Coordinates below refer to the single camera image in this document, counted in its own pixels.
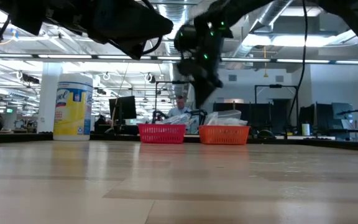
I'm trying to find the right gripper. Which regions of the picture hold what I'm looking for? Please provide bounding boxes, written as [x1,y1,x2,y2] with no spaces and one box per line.
[176,46,226,110]

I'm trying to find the rig LED light bar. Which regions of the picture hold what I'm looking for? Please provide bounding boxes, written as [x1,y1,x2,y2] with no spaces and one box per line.
[0,53,358,65]

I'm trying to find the small red mesh basket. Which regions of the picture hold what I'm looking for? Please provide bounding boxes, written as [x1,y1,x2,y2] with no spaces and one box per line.
[137,123,186,144]

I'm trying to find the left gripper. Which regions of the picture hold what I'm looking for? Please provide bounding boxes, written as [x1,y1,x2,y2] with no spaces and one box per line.
[0,0,175,61]

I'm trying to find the black desk monitor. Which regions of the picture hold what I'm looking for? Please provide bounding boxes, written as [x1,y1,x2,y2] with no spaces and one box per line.
[298,103,334,135]

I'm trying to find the orange mesh basket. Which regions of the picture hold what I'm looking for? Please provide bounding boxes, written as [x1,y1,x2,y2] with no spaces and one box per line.
[198,124,250,146]

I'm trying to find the Lysol wipes canister yellow label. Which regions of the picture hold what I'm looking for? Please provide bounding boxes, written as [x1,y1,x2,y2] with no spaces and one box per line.
[53,73,94,141]

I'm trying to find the person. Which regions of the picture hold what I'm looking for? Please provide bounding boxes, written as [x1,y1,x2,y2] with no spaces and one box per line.
[166,95,196,118]

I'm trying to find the silver air duct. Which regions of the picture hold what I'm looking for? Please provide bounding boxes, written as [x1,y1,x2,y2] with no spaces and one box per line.
[228,0,294,70]
[158,2,195,57]

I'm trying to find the black background monitor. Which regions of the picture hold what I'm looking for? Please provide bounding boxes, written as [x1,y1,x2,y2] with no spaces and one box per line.
[109,96,137,123]

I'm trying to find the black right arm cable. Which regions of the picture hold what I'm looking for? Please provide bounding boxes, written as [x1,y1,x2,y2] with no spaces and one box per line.
[286,0,310,128]

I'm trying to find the bagged toothbrush blue bristles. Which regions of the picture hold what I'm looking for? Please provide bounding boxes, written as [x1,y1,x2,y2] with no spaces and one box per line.
[163,113,196,126]

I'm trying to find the white building column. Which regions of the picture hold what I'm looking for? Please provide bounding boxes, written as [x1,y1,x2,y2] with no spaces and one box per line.
[37,62,64,134]

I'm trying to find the black partition panel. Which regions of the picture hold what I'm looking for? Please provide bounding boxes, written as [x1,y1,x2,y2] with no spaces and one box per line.
[212,101,291,138]

